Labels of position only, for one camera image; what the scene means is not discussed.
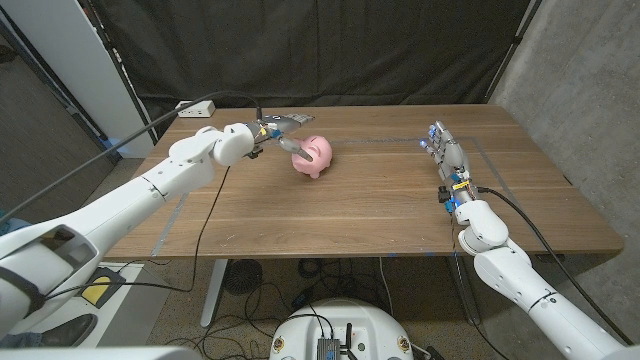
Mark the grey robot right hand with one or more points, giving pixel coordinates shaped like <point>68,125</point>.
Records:
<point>455,160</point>

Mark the white board panel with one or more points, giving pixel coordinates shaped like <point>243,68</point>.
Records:
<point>75,60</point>

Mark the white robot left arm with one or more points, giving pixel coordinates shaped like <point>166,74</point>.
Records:
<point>150,185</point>

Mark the grey table leg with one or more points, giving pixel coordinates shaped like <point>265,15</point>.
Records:
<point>462,290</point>

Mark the person leg with black shoe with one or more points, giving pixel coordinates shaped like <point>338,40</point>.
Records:
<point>70,330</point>

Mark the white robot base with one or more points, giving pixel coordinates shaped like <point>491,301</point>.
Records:
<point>370,325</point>

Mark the yellow black foot pedal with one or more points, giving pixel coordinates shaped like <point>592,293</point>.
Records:
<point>97,290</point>

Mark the small black fan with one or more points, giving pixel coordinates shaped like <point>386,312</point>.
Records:
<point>243,276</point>

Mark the white power strip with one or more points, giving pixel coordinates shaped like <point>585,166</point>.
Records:
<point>197,109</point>

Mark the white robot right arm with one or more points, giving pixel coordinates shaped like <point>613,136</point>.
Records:
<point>505,270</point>

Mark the black backdrop cloth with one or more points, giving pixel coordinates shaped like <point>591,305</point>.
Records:
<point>320,50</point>

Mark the white pedal platform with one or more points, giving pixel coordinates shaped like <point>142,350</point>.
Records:
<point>75,315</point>

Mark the pink plastic piggy bank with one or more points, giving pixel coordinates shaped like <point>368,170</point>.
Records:
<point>320,155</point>

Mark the blue chair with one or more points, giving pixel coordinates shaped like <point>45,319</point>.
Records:
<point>10,226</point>

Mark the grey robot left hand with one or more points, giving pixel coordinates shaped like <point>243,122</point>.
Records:
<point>285,121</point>

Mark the white table leg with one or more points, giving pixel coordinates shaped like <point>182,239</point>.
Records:
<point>215,290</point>

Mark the black power adapter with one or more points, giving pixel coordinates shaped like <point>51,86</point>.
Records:
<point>301,299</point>

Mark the grey radio module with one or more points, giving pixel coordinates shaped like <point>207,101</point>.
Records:
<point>328,349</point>

